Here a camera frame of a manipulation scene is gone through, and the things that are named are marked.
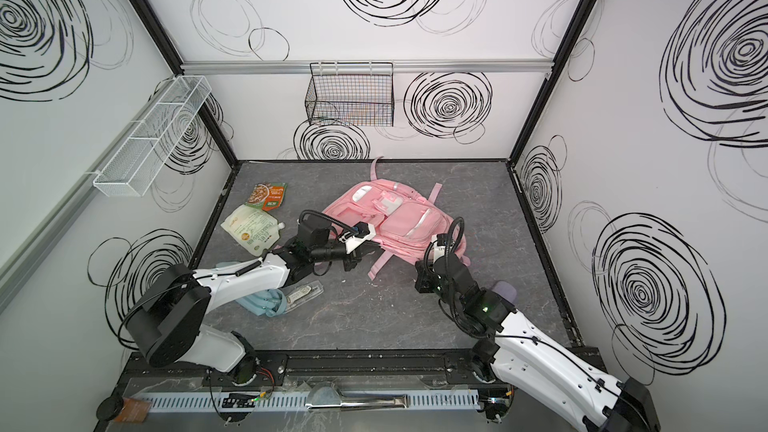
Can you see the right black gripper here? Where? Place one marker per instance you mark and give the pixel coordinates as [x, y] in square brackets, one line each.
[430, 276]

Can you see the orange green food packet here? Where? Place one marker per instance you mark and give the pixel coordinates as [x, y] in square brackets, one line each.
[267, 196]

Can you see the light blue pencil pouch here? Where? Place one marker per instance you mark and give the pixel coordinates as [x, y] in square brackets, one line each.
[268, 302]

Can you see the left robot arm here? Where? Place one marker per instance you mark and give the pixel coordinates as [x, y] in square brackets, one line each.
[166, 324]

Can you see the black wire wall basket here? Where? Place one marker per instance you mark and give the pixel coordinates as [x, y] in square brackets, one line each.
[354, 93]

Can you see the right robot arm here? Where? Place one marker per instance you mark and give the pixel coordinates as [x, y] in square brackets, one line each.
[512, 350]

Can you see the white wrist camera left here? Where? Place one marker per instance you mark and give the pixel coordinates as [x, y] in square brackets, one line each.
[357, 236]

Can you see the pink student backpack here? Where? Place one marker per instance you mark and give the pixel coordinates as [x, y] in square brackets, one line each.
[405, 221]

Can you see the white green spout pouch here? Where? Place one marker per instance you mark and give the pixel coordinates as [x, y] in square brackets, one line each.
[255, 230]

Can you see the white mesh wall shelf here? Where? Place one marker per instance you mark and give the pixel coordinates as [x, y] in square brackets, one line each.
[168, 135]

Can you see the white slotted cable duct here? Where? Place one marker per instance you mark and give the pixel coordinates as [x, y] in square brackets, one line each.
[323, 398]

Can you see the brown black button box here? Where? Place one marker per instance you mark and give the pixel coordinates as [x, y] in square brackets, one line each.
[123, 410]

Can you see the lilac glasses case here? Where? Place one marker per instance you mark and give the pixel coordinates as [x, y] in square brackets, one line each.
[505, 290]

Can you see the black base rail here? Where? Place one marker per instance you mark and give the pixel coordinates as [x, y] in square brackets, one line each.
[453, 366]

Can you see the clear plastic packet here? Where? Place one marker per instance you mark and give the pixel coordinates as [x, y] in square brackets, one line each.
[302, 294]

